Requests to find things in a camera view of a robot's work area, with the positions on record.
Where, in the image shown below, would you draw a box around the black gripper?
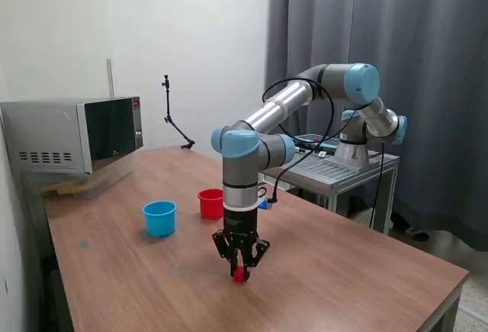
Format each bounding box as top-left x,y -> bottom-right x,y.
211,205 -> 271,282

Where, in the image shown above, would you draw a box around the silver blue-jointed robot arm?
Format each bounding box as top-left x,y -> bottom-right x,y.
210,63 -> 408,211

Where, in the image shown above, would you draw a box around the red plastic cup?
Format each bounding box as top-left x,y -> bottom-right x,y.
197,189 -> 225,221

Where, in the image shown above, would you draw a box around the blue plastic cup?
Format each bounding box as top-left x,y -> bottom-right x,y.
142,200 -> 178,238

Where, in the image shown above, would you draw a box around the grey metal robot stand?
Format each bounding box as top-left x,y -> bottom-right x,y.
258,139 -> 400,234

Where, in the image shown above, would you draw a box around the blue-edged teach pendant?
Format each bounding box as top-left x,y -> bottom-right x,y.
293,133 -> 340,150

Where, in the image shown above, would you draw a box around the wooden blocks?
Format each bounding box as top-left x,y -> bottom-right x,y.
37,181 -> 91,198

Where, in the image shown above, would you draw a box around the silver microwave oven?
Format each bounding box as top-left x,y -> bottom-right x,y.
0,95 -> 145,176

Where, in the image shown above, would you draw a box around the grey curtain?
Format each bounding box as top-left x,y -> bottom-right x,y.
264,0 -> 488,253

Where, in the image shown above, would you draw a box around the blue-lit wrist camera box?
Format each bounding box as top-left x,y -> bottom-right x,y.
255,185 -> 276,211

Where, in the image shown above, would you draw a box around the black cable with connector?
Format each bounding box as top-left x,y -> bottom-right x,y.
294,143 -> 329,158

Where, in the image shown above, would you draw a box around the black hanging base cable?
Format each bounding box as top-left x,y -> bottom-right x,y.
369,143 -> 385,230

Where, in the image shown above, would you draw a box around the black looping arm cable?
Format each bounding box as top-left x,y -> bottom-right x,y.
262,77 -> 370,204

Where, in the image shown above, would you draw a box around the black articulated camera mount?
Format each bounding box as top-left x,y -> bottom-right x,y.
159,74 -> 196,150

